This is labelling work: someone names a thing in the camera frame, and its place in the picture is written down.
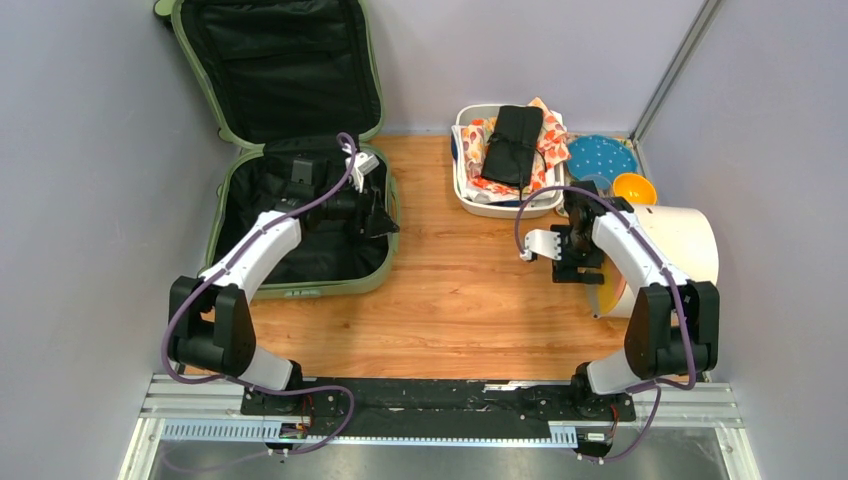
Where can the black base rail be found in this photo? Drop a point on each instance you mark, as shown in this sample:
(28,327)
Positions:
(440,409)

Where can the green hard-shell suitcase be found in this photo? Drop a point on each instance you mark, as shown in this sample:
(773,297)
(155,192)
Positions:
(282,79)

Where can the black pouch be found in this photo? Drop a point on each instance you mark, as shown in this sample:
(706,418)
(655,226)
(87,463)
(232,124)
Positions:
(511,148)

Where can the yellow bowl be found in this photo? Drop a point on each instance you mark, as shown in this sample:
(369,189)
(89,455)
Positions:
(635,188)

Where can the floral orange print cloth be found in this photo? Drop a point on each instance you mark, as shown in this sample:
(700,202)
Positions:
(513,152)

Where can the cream cylindrical container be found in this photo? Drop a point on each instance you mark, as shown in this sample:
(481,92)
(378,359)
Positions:
(684,236)

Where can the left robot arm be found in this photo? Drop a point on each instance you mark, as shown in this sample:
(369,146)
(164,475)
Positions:
(288,225)

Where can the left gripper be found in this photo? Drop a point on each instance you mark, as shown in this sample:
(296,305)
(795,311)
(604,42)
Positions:
(371,210)

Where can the transparent orange disc lid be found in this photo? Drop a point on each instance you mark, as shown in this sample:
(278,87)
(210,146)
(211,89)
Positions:
(611,298)

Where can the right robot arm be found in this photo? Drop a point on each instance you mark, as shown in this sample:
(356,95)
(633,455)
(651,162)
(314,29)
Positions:
(666,258)

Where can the blue dotted plate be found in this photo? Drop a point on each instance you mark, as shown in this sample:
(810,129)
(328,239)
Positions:
(599,157)

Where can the white plastic tub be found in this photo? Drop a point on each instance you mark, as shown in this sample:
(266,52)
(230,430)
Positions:
(538,207)

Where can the clear drinking glass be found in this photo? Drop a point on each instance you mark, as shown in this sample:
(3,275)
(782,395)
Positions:
(601,183)

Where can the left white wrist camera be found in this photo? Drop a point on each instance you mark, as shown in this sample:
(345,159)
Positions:
(358,167)

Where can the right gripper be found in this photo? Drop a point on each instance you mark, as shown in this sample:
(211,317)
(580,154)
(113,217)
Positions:
(566,270)

